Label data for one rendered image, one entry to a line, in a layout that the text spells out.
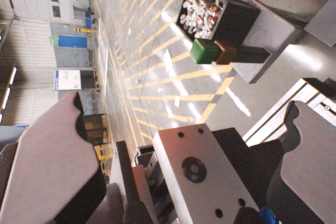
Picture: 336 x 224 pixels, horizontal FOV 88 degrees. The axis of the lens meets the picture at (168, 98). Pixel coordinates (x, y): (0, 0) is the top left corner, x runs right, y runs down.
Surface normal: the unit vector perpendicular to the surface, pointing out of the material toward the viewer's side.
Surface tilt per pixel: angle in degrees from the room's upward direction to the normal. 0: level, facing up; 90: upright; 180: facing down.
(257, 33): 0
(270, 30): 0
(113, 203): 90
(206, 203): 90
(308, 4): 0
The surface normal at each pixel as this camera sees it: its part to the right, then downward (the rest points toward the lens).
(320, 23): -0.89, 0.07
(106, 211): -0.07, -0.77
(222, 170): 0.27, -0.71
